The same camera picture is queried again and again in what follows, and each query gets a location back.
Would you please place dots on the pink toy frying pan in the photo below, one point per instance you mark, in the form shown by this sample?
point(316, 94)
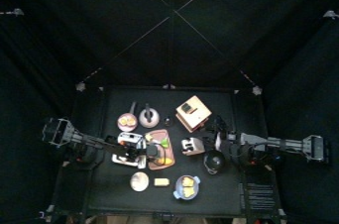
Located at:
point(127, 121)

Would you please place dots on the yellow orange toy food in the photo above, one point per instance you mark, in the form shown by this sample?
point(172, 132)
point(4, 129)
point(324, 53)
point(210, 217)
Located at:
point(164, 161)

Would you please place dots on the silver frame corner bracket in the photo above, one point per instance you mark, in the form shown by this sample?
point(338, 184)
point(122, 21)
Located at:
point(168, 86)
point(80, 86)
point(256, 90)

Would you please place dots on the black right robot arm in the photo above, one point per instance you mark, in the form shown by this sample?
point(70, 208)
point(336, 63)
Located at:
point(282, 143)

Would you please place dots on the pale yellow toy food piece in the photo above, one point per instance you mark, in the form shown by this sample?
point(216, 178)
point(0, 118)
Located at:
point(148, 137)

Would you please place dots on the small black toy piece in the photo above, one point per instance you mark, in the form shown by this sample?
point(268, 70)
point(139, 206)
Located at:
point(167, 121)

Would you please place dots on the white toy toaster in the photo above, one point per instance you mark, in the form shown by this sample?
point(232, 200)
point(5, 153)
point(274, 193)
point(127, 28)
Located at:
point(192, 146)

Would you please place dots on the yellow toy food slice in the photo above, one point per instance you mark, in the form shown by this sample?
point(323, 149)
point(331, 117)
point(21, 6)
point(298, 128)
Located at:
point(188, 181)
point(190, 192)

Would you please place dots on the pink brown cutting board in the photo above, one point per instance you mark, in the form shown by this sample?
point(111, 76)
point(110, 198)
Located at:
point(167, 135)

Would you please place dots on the yellow toy butter block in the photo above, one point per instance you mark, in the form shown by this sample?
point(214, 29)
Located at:
point(162, 182)

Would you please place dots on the round white plate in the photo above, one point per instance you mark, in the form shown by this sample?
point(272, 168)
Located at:
point(139, 181)

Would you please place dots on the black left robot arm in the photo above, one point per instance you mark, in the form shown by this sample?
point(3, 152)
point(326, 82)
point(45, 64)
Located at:
point(79, 138)

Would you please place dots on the black toy pot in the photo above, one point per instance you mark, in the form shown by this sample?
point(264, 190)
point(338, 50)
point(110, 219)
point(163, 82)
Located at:
point(214, 161)

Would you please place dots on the wooden toy box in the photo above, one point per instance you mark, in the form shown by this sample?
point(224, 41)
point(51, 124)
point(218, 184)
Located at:
point(194, 113)

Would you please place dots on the printed label sheet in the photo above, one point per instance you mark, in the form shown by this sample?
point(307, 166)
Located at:
point(260, 195)

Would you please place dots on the white toy appliance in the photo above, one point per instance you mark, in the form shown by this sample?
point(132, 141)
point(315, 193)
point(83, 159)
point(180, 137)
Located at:
point(131, 138)

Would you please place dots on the toy fried egg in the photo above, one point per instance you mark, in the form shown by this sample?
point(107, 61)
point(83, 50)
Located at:
point(123, 121)
point(131, 121)

